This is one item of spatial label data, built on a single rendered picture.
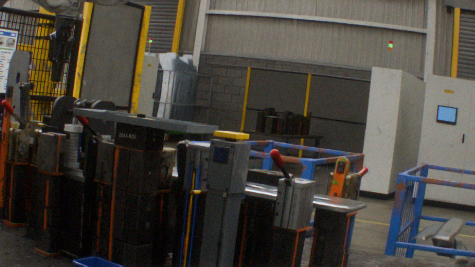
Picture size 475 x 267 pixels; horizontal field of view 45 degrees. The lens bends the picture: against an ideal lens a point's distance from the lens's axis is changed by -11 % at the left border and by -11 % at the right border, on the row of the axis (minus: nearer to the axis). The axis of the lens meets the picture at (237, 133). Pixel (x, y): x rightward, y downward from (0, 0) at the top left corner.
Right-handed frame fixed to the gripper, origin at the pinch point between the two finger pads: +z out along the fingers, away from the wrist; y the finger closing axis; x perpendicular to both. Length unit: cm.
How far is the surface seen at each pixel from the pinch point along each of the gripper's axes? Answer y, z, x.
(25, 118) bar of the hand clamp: -15.5, 17.4, -2.2
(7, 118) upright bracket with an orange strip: -16.1, 18.9, 8.7
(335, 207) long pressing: -9, 26, -114
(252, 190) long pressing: -9, 26, -90
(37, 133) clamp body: -22.9, 20.7, -17.8
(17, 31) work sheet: 20, -17, 54
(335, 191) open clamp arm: 12, 25, -106
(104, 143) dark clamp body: -24, 19, -50
